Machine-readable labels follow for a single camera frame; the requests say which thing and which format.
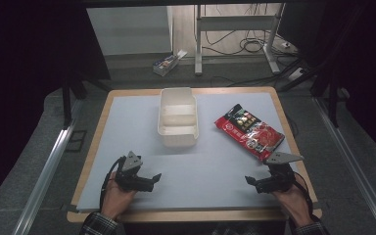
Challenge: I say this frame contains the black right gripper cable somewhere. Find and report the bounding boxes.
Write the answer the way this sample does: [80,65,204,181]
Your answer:
[293,171,315,223]

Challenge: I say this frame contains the small black floor frame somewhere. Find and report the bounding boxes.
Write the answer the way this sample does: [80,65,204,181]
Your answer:
[65,129,88,153]

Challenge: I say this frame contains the open cardboard box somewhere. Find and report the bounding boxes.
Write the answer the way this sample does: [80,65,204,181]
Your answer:
[152,49,188,77]

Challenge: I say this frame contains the red snack packet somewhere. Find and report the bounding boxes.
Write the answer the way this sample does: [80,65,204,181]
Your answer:
[213,103,286,162]

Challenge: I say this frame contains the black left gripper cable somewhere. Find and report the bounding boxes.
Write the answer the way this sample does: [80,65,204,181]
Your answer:
[99,156,127,210]

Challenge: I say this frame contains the pale blue table mat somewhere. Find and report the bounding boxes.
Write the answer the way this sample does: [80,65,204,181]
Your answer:
[76,92,318,212]

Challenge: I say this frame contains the white plastic container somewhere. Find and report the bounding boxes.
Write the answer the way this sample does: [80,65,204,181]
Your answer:
[157,86,200,148]

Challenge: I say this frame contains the person's right hand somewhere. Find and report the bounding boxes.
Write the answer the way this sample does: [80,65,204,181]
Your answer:
[271,173,314,228]

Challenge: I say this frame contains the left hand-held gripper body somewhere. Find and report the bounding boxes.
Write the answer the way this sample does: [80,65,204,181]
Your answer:
[115,150,155,193]

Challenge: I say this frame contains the black metal stand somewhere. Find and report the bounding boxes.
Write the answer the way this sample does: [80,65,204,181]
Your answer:
[60,72,112,130]
[278,58,352,129]

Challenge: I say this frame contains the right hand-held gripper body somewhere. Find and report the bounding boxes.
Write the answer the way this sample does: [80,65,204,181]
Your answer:
[256,151,305,195]

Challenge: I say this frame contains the white metal desk frame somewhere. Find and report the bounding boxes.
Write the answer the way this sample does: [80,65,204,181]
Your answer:
[194,3,287,76]

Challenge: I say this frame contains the white power strip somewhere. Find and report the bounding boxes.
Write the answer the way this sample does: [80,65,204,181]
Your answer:
[287,67,306,82]

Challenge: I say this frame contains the person's left hand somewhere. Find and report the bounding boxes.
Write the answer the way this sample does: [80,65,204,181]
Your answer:
[100,170,137,220]

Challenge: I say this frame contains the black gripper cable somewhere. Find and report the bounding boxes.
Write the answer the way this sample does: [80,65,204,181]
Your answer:
[293,171,315,223]
[99,156,127,210]

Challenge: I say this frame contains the black floor cables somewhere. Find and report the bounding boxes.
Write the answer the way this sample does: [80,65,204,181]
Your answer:
[203,3,303,88]

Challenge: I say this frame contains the aluminium floor rail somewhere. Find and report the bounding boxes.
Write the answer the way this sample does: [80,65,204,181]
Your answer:
[11,99,85,235]
[312,97,376,235]

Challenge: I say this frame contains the wooden table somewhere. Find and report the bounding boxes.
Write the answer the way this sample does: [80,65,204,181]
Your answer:
[66,85,323,224]

